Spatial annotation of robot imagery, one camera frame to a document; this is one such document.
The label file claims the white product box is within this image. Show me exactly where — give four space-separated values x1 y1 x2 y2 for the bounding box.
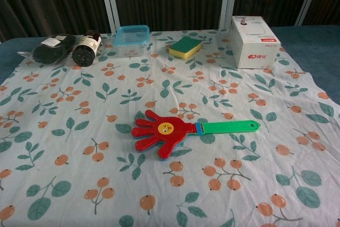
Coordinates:
229 15 282 69

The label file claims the red hand clapper toy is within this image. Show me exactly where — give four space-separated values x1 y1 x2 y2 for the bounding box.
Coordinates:
131 110 261 161

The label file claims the clear container with blue lid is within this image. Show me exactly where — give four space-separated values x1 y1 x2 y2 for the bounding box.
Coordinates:
114 24 150 58

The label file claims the dark brown labelled bottle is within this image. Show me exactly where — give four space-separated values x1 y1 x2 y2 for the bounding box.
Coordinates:
72 30 103 66

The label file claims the yellow green scrubbing sponge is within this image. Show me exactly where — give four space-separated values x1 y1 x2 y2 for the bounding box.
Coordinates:
168 37 202 61

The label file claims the floral print tablecloth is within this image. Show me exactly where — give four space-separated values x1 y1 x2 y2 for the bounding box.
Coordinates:
0 28 340 227

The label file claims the black item in plastic bag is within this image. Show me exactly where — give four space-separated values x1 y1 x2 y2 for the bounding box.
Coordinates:
17 33 78 66

